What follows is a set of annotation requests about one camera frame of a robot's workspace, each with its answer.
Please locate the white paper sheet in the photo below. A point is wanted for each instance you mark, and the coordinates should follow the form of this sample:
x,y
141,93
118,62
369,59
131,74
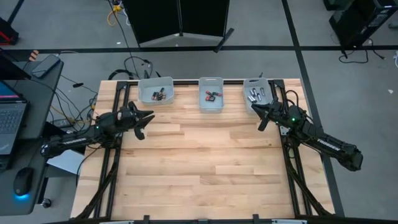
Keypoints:
x,y
66,161

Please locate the red and black object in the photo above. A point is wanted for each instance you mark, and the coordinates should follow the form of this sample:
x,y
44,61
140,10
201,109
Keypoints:
x,y
6,34

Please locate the black smartphone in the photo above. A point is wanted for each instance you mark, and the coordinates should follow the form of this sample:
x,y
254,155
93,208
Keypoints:
x,y
46,66

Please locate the orange striped small object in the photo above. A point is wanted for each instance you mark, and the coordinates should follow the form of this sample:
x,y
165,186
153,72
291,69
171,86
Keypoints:
x,y
33,55

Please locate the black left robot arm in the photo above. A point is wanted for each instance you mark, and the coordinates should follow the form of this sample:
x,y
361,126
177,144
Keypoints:
x,y
74,140

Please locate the light grey plastic bin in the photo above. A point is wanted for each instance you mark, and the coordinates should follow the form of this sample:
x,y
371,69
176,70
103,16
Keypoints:
x,y
146,93
248,87
211,106

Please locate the black folding screen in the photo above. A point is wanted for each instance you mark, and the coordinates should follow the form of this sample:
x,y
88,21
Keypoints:
x,y
155,18

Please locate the black caster wheel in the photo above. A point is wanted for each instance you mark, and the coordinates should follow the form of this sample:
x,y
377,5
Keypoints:
x,y
46,203

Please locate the grey laptop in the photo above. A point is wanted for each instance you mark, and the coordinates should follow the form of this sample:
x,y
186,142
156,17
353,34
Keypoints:
x,y
9,121

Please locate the black computer mouse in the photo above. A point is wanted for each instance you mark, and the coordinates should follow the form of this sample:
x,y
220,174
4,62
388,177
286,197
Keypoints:
x,y
23,180

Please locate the black aluminium table frame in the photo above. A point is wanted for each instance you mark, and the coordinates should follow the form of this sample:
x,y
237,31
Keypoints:
x,y
186,82

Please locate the black equipment cabinet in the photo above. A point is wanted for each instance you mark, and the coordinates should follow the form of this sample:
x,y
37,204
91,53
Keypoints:
x,y
357,18

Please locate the black side desk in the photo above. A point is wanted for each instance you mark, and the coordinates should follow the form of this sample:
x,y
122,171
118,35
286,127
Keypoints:
x,y
40,99

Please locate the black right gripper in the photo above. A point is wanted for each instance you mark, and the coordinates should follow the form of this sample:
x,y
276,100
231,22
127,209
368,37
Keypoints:
x,y
276,112

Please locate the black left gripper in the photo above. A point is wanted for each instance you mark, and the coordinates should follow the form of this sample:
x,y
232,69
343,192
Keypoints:
x,y
126,119

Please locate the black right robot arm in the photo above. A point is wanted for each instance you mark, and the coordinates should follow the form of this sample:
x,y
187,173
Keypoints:
x,y
329,144

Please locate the white bar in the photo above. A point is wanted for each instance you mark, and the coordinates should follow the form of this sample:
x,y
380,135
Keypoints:
x,y
118,222
289,221

